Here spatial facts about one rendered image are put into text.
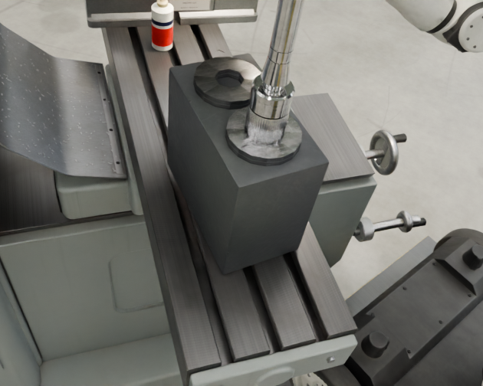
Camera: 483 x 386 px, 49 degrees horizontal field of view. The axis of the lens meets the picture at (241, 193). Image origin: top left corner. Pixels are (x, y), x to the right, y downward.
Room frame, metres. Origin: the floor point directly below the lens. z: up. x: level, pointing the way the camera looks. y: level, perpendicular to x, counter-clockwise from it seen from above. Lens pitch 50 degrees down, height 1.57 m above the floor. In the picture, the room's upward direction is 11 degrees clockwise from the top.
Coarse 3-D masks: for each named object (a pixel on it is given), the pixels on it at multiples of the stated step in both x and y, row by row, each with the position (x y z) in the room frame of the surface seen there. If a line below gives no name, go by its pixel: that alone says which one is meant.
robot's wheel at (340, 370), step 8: (328, 368) 0.43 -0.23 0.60; (336, 368) 0.43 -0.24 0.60; (344, 368) 0.43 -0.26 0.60; (304, 376) 0.45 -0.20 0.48; (312, 376) 0.44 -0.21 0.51; (320, 376) 0.42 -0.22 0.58; (328, 376) 0.41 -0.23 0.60; (336, 376) 0.42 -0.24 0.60; (344, 376) 0.42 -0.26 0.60; (352, 376) 0.42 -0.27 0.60; (296, 384) 0.44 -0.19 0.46; (304, 384) 0.45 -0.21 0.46; (312, 384) 0.44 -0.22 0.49; (320, 384) 0.43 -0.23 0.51; (328, 384) 0.40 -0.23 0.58; (336, 384) 0.40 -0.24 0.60; (344, 384) 0.40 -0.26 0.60; (352, 384) 0.41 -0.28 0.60
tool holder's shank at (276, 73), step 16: (288, 0) 0.45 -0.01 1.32; (304, 0) 0.45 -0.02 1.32; (288, 16) 0.45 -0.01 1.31; (272, 32) 0.46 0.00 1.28; (288, 32) 0.45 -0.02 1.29; (272, 48) 0.45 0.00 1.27; (288, 48) 0.45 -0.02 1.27; (272, 64) 0.45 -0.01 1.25; (288, 64) 0.45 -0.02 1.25; (272, 80) 0.44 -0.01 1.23; (288, 80) 0.45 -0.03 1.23
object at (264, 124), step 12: (252, 96) 0.45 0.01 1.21; (252, 108) 0.44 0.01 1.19; (264, 108) 0.43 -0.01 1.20; (276, 108) 0.44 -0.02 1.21; (288, 108) 0.45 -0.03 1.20; (252, 120) 0.44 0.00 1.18; (264, 120) 0.43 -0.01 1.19; (276, 120) 0.44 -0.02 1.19; (252, 132) 0.44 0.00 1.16; (264, 132) 0.43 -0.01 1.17; (276, 132) 0.44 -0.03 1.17
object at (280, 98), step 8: (256, 80) 0.46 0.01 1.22; (256, 88) 0.45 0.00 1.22; (264, 88) 0.45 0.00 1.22; (288, 88) 0.46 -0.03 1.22; (256, 96) 0.44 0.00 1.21; (264, 96) 0.44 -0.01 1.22; (272, 96) 0.44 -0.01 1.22; (280, 96) 0.44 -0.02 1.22; (288, 96) 0.44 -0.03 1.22; (272, 104) 0.43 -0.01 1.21; (280, 104) 0.44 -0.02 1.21
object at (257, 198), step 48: (192, 96) 0.51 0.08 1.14; (240, 96) 0.51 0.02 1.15; (192, 144) 0.48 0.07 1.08; (240, 144) 0.43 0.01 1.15; (288, 144) 0.44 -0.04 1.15; (192, 192) 0.47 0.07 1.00; (240, 192) 0.38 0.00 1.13; (288, 192) 0.41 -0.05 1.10; (240, 240) 0.38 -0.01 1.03; (288, 240) 0.43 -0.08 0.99
